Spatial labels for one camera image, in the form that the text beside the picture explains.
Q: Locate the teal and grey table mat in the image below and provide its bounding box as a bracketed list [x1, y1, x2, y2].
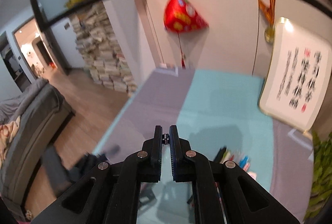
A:
[93, 68, 314, 221]

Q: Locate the gold medal with striped ribbon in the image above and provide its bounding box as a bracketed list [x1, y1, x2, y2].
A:
[258, 0, 276, 44]

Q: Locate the grey sofa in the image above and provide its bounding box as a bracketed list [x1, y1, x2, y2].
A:
[1, 78, 73, 221]

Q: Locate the blue capped pen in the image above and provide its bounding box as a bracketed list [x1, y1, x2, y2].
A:
[239, 155, 249, 169]

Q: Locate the white purple correction tape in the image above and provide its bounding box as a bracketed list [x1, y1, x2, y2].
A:
[248, 171, 257, 180]

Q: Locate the green potted plant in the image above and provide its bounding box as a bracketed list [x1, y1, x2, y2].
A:
[304, 131, 331, 221]

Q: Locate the framed calligraphy board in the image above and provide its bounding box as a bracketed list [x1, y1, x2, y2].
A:
[258, 17, 331, 132]

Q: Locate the green patterned pen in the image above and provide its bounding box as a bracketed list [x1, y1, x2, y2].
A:
[220, 150, 232, 164]

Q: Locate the tall stack of books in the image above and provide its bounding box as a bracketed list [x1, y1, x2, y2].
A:
[70, 2, 137, 96]

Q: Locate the red pyramid hanging ornament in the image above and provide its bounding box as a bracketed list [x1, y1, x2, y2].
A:
[163, 0, 209, 33]

